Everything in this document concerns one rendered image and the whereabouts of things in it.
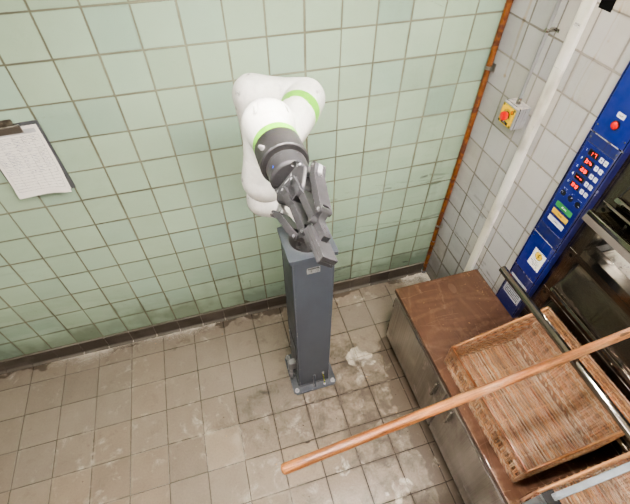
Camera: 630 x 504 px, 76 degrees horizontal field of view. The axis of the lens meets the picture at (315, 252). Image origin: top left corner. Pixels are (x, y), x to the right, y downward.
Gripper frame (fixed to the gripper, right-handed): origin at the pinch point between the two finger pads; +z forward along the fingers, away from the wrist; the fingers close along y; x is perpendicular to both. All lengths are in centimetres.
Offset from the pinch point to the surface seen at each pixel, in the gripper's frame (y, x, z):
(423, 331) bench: 58, -144, -47
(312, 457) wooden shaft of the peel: 60, -45, 9
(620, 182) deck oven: -45, -125, -37
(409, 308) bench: 58, -143, -62
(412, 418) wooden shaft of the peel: 40, -68, 7
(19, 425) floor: 247, -10, -87
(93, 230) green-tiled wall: 123, -5, -127
